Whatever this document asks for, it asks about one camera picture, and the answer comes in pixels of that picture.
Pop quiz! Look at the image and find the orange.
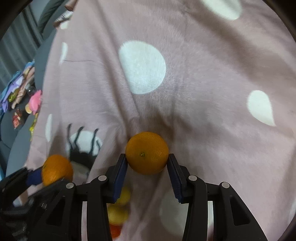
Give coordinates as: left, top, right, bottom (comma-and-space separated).
41, 154, 74, 186
125, 132, 169, 175

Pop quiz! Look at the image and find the yellow green fruit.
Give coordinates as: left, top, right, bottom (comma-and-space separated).
107, 186, 132, 226

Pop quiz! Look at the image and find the large red tomato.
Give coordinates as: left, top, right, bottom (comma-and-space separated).
109, 224, 122, 240

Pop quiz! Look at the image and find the grey sofa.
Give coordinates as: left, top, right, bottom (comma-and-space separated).
0, 0, 70, 181

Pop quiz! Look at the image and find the yellow snack wrapper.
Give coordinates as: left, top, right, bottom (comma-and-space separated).
29, 113, 39, 141

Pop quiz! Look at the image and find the pink plush toy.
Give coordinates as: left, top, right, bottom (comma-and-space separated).
29, 90, 42, 114

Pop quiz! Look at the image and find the pile of colourful clothes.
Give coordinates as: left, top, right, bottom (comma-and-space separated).
1, 60, 35, 118

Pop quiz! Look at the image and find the pink polka dot cloth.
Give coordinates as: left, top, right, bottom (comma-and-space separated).
26, 1, 295, 240

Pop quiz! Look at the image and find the grey curtain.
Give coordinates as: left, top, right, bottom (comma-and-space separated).
1, 6, 43, 90

